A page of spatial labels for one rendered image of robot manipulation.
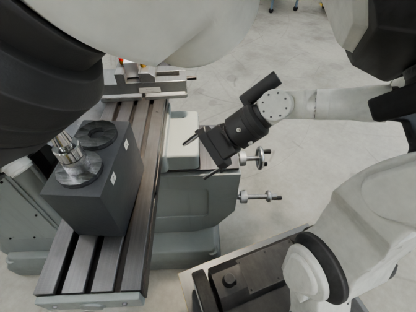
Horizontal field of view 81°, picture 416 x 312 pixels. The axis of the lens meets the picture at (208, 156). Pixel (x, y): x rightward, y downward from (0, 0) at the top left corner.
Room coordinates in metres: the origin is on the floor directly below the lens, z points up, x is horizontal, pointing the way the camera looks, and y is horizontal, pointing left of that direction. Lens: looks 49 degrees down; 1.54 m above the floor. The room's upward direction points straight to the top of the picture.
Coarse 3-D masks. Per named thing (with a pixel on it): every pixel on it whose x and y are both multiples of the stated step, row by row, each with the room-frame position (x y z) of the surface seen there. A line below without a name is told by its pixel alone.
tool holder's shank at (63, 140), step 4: (64, 132) 0.31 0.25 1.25; (56, 136) 0.30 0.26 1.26; (60, 136) 0.30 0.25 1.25; (64, 136) 0.30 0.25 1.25; (68, 136) 0.31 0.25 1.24; (52, 140) 0.29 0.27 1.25; (56, 140) 0.29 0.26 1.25; (60, 140) 0.30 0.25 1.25; (64, 140) 0.30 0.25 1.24; (68, 140) 0.30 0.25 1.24; (56, 144) 0.29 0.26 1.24; (60, 144) 0.29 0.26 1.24; (64, 144) 0.30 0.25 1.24; (68, 144) 0.30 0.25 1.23; (60, 148) 0.30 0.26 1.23; (64, 148) 0.30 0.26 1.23
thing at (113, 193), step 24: (96, 144) 0.37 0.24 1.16; (120, 144) 0.38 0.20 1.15; (96, 168) 0.30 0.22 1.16; (120, 168) 0.34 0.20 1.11; (48, 192) 0.25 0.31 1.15; (72, 192) 0.25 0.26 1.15; (96, 192) 0.25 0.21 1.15; (120, 192) 0.30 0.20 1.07; (72, 216) 0.25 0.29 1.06; (96, 216) 0.25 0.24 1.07; (120, 216) 0.27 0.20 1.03
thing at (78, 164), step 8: (80, 144) 0.32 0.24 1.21; (80, 152) 0.30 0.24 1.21; (64, 160) 0.28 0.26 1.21; (72, 160) 0.29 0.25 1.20; (80, 160) 0.30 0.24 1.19; (88, 160) 0.31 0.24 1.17; (64, 168) 0.29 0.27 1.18; (72, 168) 0.28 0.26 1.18; (80, 168) 0.29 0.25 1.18; (88, 168) 0.30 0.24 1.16
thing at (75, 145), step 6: (72, 138) 0.32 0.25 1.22; (72, 144) 0.31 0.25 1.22; (78, 144) 0.31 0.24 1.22; (54, 150) 0.29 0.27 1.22; (60, 150) 0.29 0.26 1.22; (66, 150) 0.29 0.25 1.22; (72, 150) 0.29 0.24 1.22; (78, 150) 0.30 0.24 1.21; (60, 156) 0.28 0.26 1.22; (66, 156) 0.29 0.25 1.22
